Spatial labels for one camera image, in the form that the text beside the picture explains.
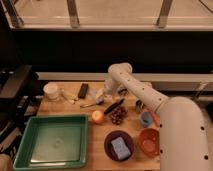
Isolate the red bowl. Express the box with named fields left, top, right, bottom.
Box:
left=138, top=128, right=160, bottom=158

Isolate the black equipment on left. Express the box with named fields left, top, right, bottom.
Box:
left=0, top=65, right=42, bottom=156

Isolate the purple bowl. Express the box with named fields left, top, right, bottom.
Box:
left=104, top=130, right=134, bottom=162

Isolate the small blue cup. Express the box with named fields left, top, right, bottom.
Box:
left=140, top=112, right=153, bottom=128

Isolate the blue sponge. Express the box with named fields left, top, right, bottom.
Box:
left=111, top=137, right=131, bottom=160

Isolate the yellow banana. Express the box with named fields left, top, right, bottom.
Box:
left=61, top=89, right=78, bottom=104

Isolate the black handled knife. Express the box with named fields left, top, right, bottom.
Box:
left=104, top=99, right=125, bottom=115

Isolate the green plastic tray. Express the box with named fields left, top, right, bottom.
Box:
left=13, top=115, right=88, bottom=171

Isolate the orange apple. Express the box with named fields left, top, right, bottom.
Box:
left=92, top=110, right=105, bottom=124

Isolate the orange carrot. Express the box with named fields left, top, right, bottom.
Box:
left=150, top=111, right=160, bottom=127

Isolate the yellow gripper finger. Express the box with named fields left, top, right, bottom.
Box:
left=96, top=89, right=104, bottom=99

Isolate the crumpled blue-grey cloth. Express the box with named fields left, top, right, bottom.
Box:
left=90, top=89, right=104, bottom=105

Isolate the small dark metal can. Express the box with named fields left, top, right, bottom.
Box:
left=135, top=100, right=144, bottom=114

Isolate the black rectangular block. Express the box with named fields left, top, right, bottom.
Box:
left=78, top=83, right=89, bottom=99

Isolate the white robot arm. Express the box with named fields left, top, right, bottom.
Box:
left=104, top=63, right=213, bottom=171

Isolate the silver fork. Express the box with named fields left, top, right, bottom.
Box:
left=80, top=103, right=97, bottom=108

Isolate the white cup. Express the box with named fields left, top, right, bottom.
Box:
left=43, top=83, right=60, bottom=101

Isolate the small dark round object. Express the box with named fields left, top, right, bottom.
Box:
left=117, top=86, right=128, bottom=96

